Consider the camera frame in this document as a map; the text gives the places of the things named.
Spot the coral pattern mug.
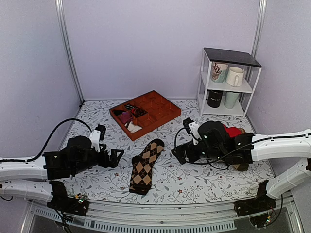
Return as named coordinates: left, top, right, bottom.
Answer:
left=211, top=62, right=228, bottom=83

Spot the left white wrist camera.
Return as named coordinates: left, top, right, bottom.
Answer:
left=89, top=124, right=106, bottom=152

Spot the right aluminium frame post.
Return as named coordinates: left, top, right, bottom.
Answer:
left=251, top=0, right=267, bottom=58

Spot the black white striped sock roll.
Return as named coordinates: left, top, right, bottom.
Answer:
left=125, top=103, right=136, bottom=110

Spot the brown divided wooden tray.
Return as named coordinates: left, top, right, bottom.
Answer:
left=109, top=90, right=181, bottom=141

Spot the left aluminium frame post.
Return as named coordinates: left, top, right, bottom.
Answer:
left=55, top=0, right=85, bottom=105

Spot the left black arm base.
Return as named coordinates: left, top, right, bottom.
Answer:
left=47, top=181, right=89, bottom=216

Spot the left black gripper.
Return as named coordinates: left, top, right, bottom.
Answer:
left=72, top=144, right=124, bottom=175

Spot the black mug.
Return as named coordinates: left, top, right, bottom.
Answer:
left=207, top=90, right=223, bottom=108

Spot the brown argyle sock pair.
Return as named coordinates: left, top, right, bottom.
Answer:
left=129, top=139, right=165, bottom=195

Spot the white shelf rack black top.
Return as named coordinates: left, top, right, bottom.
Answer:
left=197, top=48, right=262, bottom=118

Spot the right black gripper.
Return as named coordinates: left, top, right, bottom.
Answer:
left=172, top=140, right=226, bottom=164

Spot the dark red patterned sock roll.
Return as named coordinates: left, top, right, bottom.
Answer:
left=131, top=107, right=147, bottom=118

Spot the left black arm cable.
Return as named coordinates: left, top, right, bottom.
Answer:
left=0, top=118, right=93, bottom=164

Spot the pale green tumbler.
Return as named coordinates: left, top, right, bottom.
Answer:
left=224, top=92, right=240, bottom=109

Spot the black rolled sock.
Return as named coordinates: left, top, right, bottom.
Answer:
left=112, top=109, right=125, bottom=116

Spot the floral white tablecloth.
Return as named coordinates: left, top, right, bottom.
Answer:
left=63, top=100, right=274, bottom=205

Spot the white ribbed mug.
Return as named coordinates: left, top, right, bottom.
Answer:
left=225, top=67, right=244, bottom=87

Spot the aluminium front rail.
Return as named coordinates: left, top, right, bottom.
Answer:
left=20, top=186, right=304, bottom=233

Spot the aluminium frame post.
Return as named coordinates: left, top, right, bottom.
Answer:
left=251, top=0, right=267, bottom=58
left=55, top=0, right=85, bottom=105

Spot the purple rolled sock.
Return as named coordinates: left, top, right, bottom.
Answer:
left=118, top=111, right=133, bottom=125

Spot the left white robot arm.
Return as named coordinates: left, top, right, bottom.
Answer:
left=0, top=136, right=124, bottom=211

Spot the white rolled sock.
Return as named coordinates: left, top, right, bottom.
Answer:
left=124, top=121, right=142, bottom=133

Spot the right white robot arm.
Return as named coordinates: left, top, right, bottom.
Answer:
left=172, top=118, right=311, bottom=212

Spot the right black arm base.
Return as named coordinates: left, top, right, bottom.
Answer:
left=234, top=180, right=281, bottom=229

